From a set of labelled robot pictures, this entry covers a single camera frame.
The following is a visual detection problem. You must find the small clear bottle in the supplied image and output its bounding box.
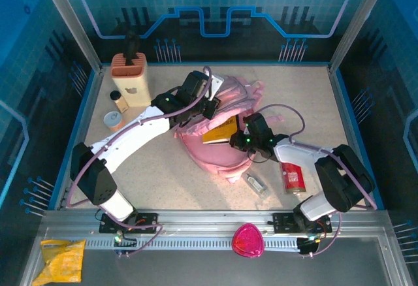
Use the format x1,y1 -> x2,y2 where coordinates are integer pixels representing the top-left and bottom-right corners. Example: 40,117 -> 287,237
242,172 -> 269,199

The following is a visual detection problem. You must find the small bottle black cap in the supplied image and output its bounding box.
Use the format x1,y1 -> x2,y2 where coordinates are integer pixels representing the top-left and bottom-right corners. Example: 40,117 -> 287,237
109,89 -> 130,114

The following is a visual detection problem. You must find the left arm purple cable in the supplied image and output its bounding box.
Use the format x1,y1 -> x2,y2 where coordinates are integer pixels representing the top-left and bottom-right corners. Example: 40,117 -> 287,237
65,66 -> 213,257

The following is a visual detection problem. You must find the aluminium front frame rail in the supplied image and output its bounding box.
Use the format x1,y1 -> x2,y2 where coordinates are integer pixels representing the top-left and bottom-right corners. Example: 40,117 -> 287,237
19,209 -> 414,286

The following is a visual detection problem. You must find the pink heart-shaped object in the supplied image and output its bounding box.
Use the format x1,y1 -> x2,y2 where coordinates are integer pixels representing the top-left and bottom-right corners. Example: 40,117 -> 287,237
231,223 -> 265,259

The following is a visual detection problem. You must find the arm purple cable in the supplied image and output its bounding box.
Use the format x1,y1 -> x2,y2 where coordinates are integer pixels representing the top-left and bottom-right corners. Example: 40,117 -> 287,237
65,66 -> 213,257
254,103 -> 378,256

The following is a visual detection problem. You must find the red rectangular box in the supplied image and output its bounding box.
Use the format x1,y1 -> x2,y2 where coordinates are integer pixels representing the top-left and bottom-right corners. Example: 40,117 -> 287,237
281,161 -> 308,195

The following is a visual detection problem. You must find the black knife handle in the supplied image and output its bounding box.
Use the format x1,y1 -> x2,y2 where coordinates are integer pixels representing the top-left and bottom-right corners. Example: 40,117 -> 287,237
123,30 -> 142,65

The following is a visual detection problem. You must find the beige knife block orange top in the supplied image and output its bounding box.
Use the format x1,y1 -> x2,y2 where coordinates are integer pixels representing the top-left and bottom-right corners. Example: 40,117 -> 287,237
110,52 -> 154,107

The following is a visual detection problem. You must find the grey slotted cable duct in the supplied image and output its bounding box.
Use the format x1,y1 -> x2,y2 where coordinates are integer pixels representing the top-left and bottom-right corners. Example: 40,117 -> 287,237
83,238 -> 303,253

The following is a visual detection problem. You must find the pink student backpack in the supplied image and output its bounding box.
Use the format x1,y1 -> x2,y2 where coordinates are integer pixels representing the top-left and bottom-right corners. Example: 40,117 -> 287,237
174,75 -> 284,185

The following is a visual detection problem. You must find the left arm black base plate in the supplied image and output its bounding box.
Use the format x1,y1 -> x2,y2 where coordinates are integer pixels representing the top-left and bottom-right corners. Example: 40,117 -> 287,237
99,212 -> 160,234

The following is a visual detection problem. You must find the orange can white lid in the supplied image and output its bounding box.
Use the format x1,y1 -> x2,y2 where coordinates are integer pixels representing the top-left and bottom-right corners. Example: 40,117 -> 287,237
103,111 -> 127,133

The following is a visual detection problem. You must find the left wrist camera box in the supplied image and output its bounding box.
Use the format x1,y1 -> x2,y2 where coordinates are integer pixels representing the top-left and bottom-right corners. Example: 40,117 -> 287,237
208,74 -> 225,101

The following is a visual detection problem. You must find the aluminium frame post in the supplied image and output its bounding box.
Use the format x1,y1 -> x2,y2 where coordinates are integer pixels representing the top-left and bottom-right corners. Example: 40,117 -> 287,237
328,0 -> 394,74
35,0 -> 105,74

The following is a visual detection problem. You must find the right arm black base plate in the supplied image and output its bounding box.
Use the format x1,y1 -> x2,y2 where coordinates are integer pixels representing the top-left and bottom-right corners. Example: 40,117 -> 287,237
272,212 -> 332,234

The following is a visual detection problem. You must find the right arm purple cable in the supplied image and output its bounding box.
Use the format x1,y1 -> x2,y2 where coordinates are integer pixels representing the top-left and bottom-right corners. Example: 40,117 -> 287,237
254,103 -> 378,256

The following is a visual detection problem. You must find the yellow paperback book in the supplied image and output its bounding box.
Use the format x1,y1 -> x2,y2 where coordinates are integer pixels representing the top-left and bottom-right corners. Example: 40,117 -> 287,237
201,118 -> 240,146

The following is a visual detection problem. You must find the yellow plastic bag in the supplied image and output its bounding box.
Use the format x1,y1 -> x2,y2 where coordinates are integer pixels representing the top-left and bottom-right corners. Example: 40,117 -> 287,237
31,239 -> 86,285

